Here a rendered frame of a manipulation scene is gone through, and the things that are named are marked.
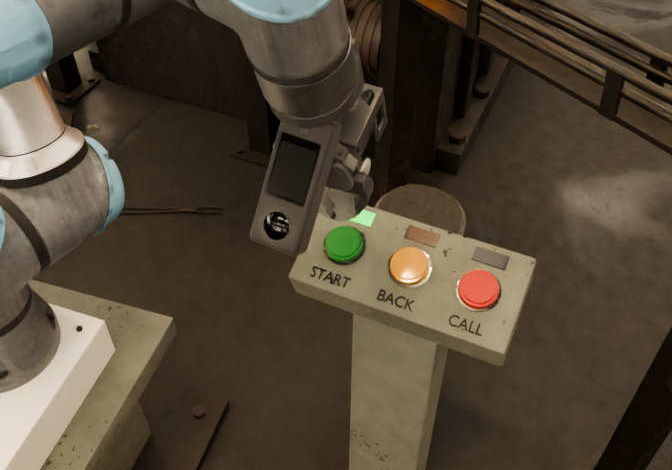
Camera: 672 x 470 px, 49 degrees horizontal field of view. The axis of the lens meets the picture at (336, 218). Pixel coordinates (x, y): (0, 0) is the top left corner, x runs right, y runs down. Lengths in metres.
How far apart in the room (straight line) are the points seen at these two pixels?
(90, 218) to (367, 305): 0.38
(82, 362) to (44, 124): 0.33
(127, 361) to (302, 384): 0.41
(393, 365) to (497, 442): 0.54
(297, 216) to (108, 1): 0.22
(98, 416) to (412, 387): 0.43
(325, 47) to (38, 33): 0.18
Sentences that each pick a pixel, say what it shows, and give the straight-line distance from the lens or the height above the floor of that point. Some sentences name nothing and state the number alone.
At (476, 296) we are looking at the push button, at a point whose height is 0.61.
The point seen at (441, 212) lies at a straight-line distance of 0.95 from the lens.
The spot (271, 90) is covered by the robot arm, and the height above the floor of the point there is 0.88.
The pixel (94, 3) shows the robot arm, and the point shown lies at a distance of 0.48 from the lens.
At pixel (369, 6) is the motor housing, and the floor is 0.53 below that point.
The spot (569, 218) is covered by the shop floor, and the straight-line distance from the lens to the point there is 1.75.
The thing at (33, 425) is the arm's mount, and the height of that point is 0.37.
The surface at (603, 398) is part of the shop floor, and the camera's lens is 1.46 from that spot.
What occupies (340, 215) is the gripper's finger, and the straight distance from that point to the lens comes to 0.71.
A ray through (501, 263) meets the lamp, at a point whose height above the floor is 0.61.
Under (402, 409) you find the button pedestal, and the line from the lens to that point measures 0.93.
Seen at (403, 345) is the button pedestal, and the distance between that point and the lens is 0.82.
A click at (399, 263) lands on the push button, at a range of 0.77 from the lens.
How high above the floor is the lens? 1.19
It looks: 45 degrees down
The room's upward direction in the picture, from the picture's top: straight up
